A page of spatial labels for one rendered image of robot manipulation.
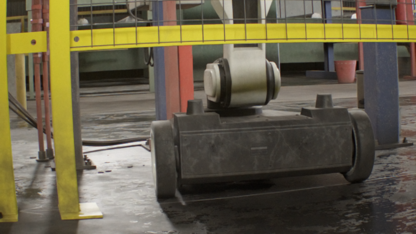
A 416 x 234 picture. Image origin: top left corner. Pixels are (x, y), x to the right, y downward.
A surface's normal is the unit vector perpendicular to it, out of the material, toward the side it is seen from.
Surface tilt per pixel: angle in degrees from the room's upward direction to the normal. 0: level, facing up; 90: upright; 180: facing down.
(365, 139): 73
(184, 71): 90
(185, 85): 90
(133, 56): 90
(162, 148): 67
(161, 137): 49
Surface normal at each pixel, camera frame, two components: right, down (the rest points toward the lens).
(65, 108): 0.28, 0.06
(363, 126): 0.06, -0.61
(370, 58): -0.96, 0.06
